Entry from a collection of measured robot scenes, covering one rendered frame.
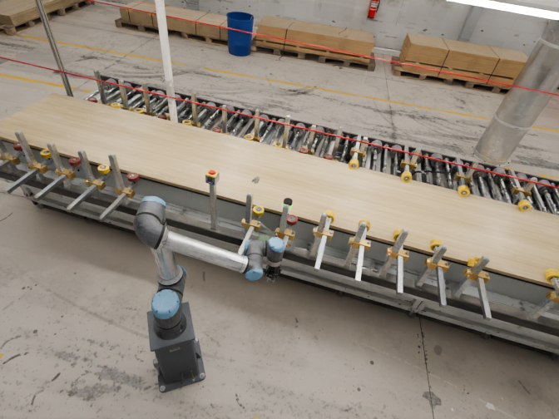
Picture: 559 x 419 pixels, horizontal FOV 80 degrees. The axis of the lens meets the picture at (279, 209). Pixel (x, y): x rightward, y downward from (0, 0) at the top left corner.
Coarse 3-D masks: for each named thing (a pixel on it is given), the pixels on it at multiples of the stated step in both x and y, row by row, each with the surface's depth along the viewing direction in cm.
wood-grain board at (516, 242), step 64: (0, 128) 280; (64, 128) 290; (128, 128) 300; (192, 128) 311; (256, 192) 255; (320, 192) 263; (384, 192) 272; (448, 192) 281; (448, 256) 228; (512, 256) 235
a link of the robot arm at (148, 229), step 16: (144, 224) 150; (160, 224) 154; (144, 240) 150; (160, 240) 150; (176, 240) 155; (192, 240) 159; (192, 256) 160; (208, 256) 161; (224, 256) 164; (240, 256) 170; (256, 256) 176; (240, 272) 171; (256, 272) 169
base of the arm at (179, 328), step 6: (156, 324) 194; (180, 324) 198; (156, 330) 197; (162, 330) 194; (168, 330) 194; (174, 330) 196; (180, 330) 199; (162, 336) 197; (168, 336) 196; (174, 336) 197
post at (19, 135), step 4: (16, 132) 240; (20, 132) 241; (16, 136) 242; (20, 136) 241; (24, 136) 244; (20, 140) 244; (24, 140) 245; (20, 144) 246; (24, 144) 246; (24, 148) 248; (28, 148) 250; (24, 152) 251; (28, 152) 251; (28, 156) 253; (32, 156) 255; (28, 160) 256; (32, 160) 256; (36, 160) 259; (32, 164) 258; (36, 164) 260; (40, 176) 267
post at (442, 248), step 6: (444, 246) 204; (438, 252) 207; (444, 252) 205; (432, 258) 215; (438, 258) 210; (426, 270) 220; (432, 270) 218; (420, 276) 227; (426, 276) 223; (420, 282) 228
